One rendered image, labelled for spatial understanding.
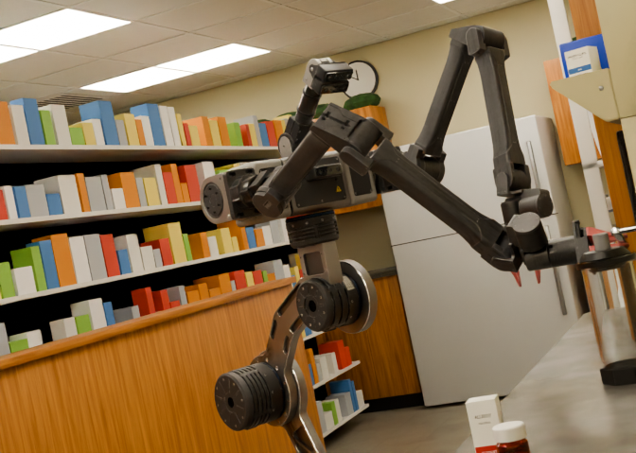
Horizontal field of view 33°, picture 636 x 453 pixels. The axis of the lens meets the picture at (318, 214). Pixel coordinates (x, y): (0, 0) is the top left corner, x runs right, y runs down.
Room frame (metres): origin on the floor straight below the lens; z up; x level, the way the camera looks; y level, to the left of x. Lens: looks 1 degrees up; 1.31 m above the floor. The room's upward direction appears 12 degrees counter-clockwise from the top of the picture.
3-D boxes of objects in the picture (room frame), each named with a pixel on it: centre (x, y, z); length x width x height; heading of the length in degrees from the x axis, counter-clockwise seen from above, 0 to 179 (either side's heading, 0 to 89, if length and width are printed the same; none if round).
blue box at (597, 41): (2.25, -0.63, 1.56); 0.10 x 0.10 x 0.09; 68
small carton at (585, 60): (2.14, -0.58, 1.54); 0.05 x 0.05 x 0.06; 53
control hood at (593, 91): (2.18, -0.60, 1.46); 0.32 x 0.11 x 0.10; 158
